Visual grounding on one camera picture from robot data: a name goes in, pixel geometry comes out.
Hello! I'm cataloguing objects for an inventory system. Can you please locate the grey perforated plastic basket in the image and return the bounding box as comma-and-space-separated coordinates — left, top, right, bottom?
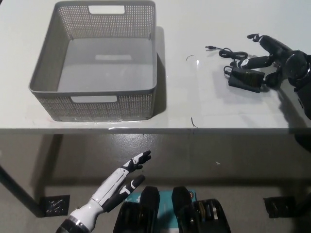
29, 0, 157, 122

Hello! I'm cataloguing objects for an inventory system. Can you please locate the black table leg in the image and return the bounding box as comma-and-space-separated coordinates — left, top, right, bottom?
0, 165, 46, 217

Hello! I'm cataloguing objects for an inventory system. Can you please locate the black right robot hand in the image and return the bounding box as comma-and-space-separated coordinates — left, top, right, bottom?
230, 33, 294, 69

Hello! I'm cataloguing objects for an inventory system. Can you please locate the black teal robot torso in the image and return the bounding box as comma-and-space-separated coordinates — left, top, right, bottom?
113, 185, 231, 233

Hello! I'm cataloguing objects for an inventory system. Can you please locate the black rounded object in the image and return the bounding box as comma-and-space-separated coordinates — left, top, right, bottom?
294, 133, 311, 152

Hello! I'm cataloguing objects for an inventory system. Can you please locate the black power adapter with cord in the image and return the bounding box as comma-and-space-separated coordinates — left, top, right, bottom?
205, 45, 280, 94

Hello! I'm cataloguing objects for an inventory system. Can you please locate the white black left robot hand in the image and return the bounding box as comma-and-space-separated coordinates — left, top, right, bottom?
89, 150, 152, 214

